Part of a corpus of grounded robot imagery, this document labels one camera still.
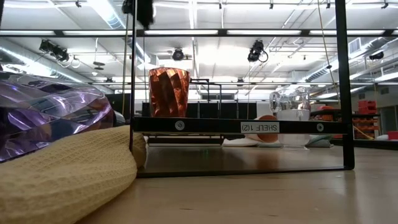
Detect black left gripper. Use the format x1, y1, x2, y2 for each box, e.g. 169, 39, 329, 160
123, 0, 155, 29

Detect orange faceted plastic tumbler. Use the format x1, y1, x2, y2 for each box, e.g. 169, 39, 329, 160
148, 67, 191, 118

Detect purple faceted plastic tumbler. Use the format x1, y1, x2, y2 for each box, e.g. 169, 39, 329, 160
0, 70, 116, 163

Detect large clear glass mug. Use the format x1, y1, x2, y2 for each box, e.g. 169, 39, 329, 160
269, 86, 312, 121

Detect small clear glass cup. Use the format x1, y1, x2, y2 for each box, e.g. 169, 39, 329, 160
277, 108, 311, 151

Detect black computer tower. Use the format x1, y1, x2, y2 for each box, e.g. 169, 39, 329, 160
105, 93, 131, 121

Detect white cloth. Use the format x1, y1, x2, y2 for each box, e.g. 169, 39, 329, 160
222, 136, 282, 148

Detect yellow waffle cloth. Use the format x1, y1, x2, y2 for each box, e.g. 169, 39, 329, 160
0, 124, 147, 224

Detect light blue cloth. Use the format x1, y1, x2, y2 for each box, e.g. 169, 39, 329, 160
306, 134, 334, 149

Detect red storage bins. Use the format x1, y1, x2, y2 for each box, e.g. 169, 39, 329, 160
357, 99, 377, 115

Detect orange storage bins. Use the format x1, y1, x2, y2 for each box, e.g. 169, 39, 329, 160
353, 116, 379, 140

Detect wooden shelf with black frame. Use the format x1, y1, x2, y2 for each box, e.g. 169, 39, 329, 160
129, 0, 355, 179

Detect thin yellow hanging cable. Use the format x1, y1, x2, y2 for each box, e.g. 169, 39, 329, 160
317, 0, 340, 94

